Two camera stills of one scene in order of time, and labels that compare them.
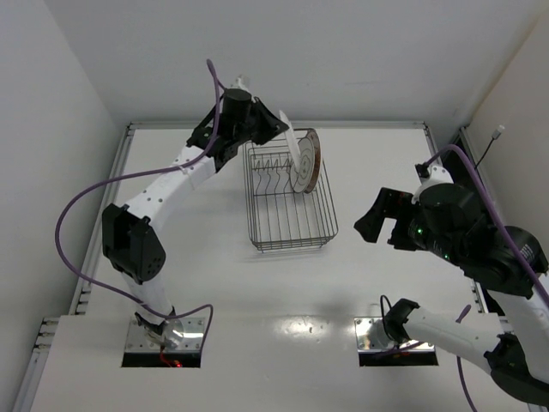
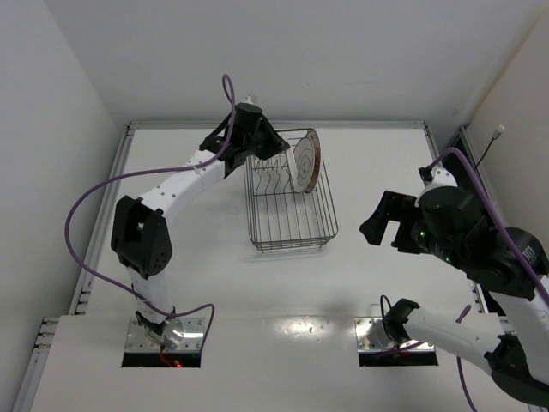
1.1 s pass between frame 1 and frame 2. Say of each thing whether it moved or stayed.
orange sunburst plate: stayed
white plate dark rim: stayed
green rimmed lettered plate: moved
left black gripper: moved
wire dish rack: stayed
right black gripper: stayed
